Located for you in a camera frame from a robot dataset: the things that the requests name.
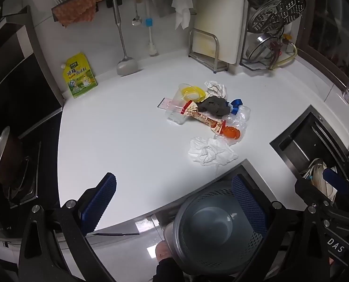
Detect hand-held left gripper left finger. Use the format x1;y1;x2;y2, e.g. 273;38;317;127
18;172;118;282

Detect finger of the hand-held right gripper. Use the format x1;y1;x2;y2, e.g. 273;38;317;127
322;167;349;194
294;179;335;210

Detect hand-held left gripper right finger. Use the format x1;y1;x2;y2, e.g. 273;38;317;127
232;174;330;282

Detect grey perforated trash basket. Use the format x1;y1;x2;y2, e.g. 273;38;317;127
163;180;273;276

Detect white tissue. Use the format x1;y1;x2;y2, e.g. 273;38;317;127
188;136;239;165

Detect clear plastic bag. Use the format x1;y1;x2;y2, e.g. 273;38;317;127
220;104;251;146

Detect red and cream snack wrapper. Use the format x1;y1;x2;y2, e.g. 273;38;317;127
179;100;226;137

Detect blue lanyard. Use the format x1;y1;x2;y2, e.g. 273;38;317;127
226;98;244;115

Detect grey sock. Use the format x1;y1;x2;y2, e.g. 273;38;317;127
198;95;232;116

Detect clear plastic cup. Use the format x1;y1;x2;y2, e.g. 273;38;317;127
166;83;194;125

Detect pink zip bag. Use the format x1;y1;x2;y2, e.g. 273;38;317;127
157;97;187;115

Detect white paper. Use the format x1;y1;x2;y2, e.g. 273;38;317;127
204;80;228;99

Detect yellow plastic ring lid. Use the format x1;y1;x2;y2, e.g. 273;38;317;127
182;85;209;104

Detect stack of dirty dishes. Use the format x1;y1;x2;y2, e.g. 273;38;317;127
302;158;339;203

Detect black kitchen sink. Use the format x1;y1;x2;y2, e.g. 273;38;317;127
270;105;349;200

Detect black gas stove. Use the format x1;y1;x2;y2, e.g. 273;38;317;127
0;135;60;241

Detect metal wok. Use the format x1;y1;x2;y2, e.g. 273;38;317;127
0;126;31;188

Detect yellow seasoning pouch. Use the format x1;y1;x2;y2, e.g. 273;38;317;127
60;53;98;99

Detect metal spatula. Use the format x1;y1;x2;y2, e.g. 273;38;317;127
112;0;139;76

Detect gas valve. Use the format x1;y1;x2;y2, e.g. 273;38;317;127
270;34;291;56

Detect glass pot lid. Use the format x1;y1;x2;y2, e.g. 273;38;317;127
246;34;283;65

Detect dark window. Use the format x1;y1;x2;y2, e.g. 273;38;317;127
298;0;349;86

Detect metal cutting board rack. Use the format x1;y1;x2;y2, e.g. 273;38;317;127
188;28;229;73

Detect perforated metal steamer plate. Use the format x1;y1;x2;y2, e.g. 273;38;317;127
248;0;306;33

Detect small metal spoon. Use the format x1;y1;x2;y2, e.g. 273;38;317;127
130;0;143;26

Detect white and blue bottle brush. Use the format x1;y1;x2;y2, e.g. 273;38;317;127
145;0;159;56

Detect orange dishcloth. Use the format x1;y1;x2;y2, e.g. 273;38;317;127
54;0;105;27

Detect white cutting board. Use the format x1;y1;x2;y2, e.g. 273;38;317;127
192;0;247;65

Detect hanging white cloth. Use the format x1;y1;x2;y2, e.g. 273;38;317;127
171;0;194;30

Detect yellow gas hose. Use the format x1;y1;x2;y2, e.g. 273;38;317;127
269;43;298;70

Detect wire pot lid rack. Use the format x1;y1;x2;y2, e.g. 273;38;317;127
240;0;298;71

